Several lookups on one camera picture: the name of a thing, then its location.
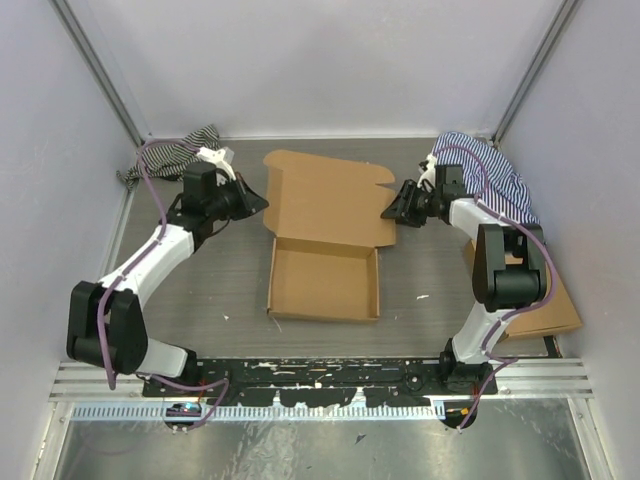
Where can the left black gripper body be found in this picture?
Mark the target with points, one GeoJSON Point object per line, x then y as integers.
{"type": "Point", "coordinates": [226, 204]}

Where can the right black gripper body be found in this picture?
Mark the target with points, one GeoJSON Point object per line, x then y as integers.
{"type": "Point", "coordinates": [425, 204]}

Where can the brown cardboard box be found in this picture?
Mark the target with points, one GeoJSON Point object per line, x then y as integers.
{"type": "Point", "coordinates": [325, 215]}
{"type": "Point", "coordinates": [556, 317]}

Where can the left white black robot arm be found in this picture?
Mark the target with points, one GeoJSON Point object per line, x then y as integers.
{"type": "Point", "coordinates": [106, 327]}

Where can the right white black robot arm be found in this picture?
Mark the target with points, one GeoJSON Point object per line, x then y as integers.
{"type": "Point", "coordinates": [509, 273]}

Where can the folded brown cardboard box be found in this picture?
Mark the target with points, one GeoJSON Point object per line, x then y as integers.
{"type": "Point", "coordinates": [556, 317]}

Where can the black white striped cloth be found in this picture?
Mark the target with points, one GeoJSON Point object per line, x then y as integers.
{"type": "Point", "coordinates": [168, 159]}

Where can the blue white striped cloth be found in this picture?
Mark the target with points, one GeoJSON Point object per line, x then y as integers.
{"type": "Point", "coordinates": [488, 174]}

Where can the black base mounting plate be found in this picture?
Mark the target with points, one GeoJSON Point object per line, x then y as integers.
{"type": "Point", "coordinates": [324, 382]}

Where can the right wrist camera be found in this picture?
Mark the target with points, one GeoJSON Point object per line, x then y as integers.
{"type": "Point", "coordinates": [434, 175]}

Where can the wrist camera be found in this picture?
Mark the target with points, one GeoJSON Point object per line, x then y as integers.
{"type": "Point", "coordinates": [222, 160]}
{"type": "Point", "coordinates": [434, 175]}

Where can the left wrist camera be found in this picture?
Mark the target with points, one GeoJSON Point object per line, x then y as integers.
{"type": "Point", "coordinates": [222, 160]}

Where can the aluminium front rail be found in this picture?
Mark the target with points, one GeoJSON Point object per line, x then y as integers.
{"type": "Point", "coordinates": [526, 378]}

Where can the left aluminium corner post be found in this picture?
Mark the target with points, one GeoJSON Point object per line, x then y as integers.
{"type": "Point", "coordinates": [91, 57]}

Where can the aluminium corner post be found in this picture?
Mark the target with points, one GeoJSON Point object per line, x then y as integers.
{"type": "Point", "coordinates": [91, 57]}
{"type": "Point", "coordinates": [542, 55]}

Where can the white slotted cable duct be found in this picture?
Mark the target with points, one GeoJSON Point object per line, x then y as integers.
{"type": "Point", "coordinates": [189, 412]}

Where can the right aluminium corner post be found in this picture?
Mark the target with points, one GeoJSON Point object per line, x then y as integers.
{"type": "Point", "coordinates": [542, 55]}

